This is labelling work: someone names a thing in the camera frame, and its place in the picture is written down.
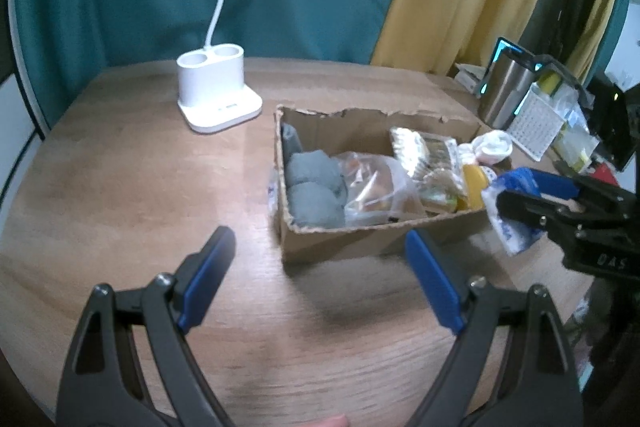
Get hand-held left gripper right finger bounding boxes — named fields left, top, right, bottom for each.
left=405, top=228, right=586, bottom=427

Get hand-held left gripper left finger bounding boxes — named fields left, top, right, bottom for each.
left=56, top=226, right=237, bottom=427

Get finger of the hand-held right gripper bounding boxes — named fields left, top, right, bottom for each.
left=515, top=167, right=628, bottom=210
left=497, top=189, right=581, bottom=238

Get blue and white packet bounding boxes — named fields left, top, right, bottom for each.
left=481, top=169, right=546, bottom=257

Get torn cardboard box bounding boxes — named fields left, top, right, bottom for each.
left=272, top=105, right=513, bottom=264

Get clear zip bag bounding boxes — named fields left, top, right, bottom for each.
left=332, top=151, right=426, bottom=228

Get person's left hand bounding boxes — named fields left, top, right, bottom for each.
left=300, top=415, right=349, bottom=427

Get glass jar with yellow lid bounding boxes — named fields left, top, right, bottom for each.
left=462, top=163, right=493, bottom=210

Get clear plastic wrappers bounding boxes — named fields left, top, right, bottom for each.
left=552, top=84, right=601, bottom=175

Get white perforated plastic basket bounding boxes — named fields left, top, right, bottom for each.
left=510, top=84, right=566, bottom=160

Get white round container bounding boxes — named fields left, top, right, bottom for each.
left=457, top=130, right=513, bottom=168

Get black electronic device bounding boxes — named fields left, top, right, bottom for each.
left=591, top=74, right=640, bottom=172

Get yellow sponge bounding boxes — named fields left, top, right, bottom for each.
left=537, top=72, right=563, bottom=98

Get steel tumbler with black lid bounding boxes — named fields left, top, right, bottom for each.
left=477, top=37, right=538, bottom=128

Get silver foil snack packet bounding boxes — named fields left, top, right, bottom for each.
left=389, top=126, right=458, bottom=180

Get grey rolled sock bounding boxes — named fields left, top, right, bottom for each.
left=285, top=150, right=346, bottom=188
left=287, top=182, right=348, bottom=229

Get small white carton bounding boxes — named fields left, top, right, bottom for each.
left=454, top=63, right=488, bottom=92

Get dark grey rolled cloth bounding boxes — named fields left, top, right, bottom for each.
left=281, top=124, right=304, bottom=158

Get white desk lamp base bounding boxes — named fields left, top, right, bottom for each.
left=176, top=0, right=263, bottom=134

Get black curved strap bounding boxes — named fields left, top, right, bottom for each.
left=535, top=54, right=593, bottom=108

